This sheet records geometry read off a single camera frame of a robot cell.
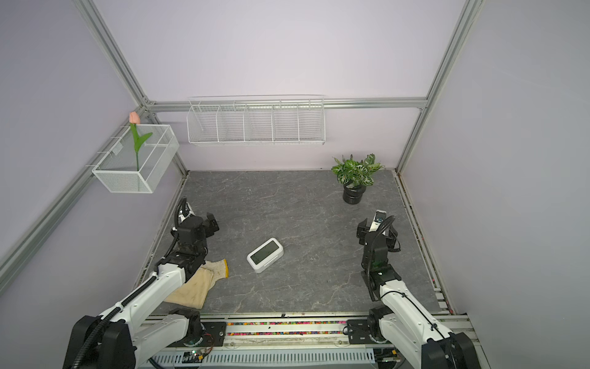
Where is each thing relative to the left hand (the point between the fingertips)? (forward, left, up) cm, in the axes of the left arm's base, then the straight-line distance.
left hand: (197, 218), depth 83 cm
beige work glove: (-21, +3, -16) cm, 27 cm away
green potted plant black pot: (+10, -60, +7) cm, 61 cm away
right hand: (-7, -66, 0) cm, 66 cm away
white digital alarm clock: (-11, -24, -12) cm, 28 cm away
